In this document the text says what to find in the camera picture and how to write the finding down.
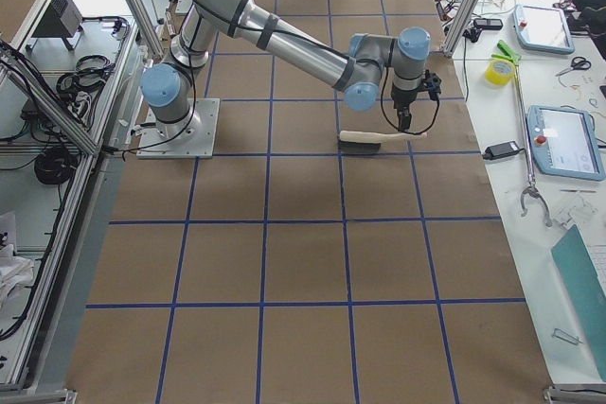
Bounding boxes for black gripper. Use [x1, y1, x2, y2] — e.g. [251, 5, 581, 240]
[391, 86, 418, 131]

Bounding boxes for beige hand brush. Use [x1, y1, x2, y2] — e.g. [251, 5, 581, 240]
[338, 131, 427, 153]

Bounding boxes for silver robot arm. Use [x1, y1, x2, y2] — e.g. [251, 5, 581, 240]
[170, 0, 441, 139]

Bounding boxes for yellow tape roll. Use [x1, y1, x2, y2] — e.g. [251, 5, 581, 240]
[484, 59, 515, 86]

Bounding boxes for black power adapter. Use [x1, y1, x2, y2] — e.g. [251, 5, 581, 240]
[482, 141, 522, 161]

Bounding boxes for green plastic clamp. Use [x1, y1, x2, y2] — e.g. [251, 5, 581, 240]
[491, 40, 522, 66]

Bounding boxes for metal reacher grabber tool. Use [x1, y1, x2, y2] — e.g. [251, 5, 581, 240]
[512, 63, 553, 227]

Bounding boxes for blue teach pendant far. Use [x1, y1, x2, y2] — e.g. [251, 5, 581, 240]
[512, 5, 575, 55]

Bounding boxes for blue teach pendant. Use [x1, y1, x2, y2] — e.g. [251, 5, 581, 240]
[526, 105, 605, 182]
[512, 5, 575, 55]

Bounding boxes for blue teach pendant near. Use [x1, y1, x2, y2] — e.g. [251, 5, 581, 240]
[526, 105, 605, 182]

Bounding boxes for black scissors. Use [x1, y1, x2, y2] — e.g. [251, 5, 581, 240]
[556, 56, 592, 77]

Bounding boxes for teal folder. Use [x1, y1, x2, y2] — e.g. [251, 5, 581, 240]
[551, 225, 605, 380]

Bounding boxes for grey electronics box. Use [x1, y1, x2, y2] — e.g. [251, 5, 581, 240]
[27, 0, 83, 51]

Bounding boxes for white crumpled cloth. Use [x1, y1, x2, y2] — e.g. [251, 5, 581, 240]
[1, 212, 34, 306]

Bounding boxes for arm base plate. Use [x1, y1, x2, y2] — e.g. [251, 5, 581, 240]
[136, 97, 221, 159]

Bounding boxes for coiled black cable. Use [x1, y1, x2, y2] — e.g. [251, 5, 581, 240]
[34, 146, 72, 186]

